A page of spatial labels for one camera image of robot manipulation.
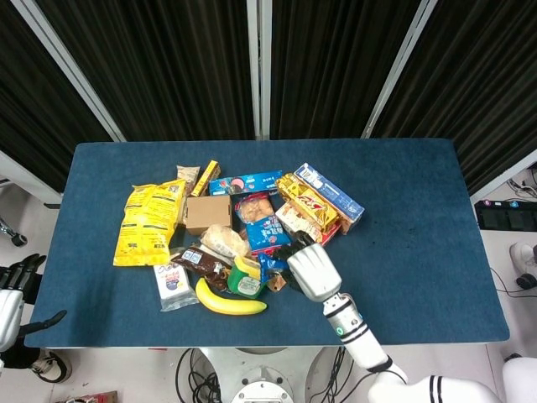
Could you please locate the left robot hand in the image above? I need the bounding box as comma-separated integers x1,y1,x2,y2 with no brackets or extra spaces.
0,254,68,353

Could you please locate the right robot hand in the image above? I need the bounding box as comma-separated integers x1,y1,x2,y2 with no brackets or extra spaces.
268,229,343,304

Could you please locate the blue snack packet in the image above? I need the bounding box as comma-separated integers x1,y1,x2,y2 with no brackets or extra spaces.
256,251,291,286

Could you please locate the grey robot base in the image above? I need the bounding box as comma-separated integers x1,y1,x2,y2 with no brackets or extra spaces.
232,347,320,403

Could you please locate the gold red snack box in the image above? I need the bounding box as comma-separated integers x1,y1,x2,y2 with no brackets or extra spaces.
275,172,340,233

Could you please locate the white cookie box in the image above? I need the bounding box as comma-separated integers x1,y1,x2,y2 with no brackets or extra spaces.
274,201,343,247

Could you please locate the blue and red snack bag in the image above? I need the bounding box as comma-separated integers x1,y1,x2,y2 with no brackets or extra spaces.
238,213,293,253

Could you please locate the black and white sneaker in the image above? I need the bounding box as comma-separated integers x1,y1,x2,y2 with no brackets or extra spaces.
31,351,72,384

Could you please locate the green tub with yellow lid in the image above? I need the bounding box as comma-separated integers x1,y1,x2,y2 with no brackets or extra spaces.
226,254,269,300

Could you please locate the chair caster wheel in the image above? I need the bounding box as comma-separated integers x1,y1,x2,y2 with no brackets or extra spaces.
0,216,29,248

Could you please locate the long blue and white box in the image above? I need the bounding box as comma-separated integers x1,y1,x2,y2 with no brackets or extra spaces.
293,162,365,234

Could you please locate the clear blue-edged pastry bag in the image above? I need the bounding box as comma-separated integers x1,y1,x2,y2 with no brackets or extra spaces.
233,193,276,223

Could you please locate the yellow banana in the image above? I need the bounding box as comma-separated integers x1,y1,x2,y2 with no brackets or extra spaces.
195,276,269,316

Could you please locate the clear bag of bread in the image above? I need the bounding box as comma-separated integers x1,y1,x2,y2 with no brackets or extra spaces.
199,223,252,258

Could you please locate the blue sandwich cookie box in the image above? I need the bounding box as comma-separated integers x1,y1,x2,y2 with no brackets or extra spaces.
208,170,284,197

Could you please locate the blue felt table cover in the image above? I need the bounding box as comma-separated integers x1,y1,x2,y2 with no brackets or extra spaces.
23,139,511,348

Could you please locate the red cardboard box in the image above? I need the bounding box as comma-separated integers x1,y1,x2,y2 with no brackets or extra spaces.
54,390,118,403

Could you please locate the brown chocolate snack bag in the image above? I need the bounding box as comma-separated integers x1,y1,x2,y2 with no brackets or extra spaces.
170,245,236,293

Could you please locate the plain cardboard box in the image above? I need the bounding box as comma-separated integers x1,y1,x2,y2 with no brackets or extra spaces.
185,195,232,236

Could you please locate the narrow yellow and red box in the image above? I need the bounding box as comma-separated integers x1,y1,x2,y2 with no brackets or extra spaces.
191,159,222,197

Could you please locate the white tissue pack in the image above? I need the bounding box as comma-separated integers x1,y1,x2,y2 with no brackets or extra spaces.
152,262,200,312

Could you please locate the small beige snack pack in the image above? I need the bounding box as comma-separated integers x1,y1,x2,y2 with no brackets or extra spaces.
175,165,201,197

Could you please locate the large yellow chips bag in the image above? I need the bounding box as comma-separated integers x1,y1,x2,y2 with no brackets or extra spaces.
112,179,188,268

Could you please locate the black pedal box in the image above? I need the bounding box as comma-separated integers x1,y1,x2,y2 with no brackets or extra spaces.
473,200,537,231

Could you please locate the black pleated curtain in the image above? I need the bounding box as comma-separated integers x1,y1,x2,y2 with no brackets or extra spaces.
0,0,114,192
270,0,429,139
371,0,537,196
35,0,257,142

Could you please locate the white shoe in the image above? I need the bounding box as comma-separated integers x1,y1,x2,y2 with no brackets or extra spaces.
509,242,537,272

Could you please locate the black cable bundle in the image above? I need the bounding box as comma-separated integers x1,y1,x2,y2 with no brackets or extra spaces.
175,347,223,403
310,347,373,403

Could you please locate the white frame base rail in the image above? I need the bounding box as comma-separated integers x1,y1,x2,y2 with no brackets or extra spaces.
0,150,64,207
469,150,537,202

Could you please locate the upright white frame post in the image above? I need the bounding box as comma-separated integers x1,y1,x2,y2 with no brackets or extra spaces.
246,0,274,141

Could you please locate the slanted white frame post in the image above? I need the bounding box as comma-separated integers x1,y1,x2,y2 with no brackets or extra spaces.
361,0,440,139
10,0,127,143

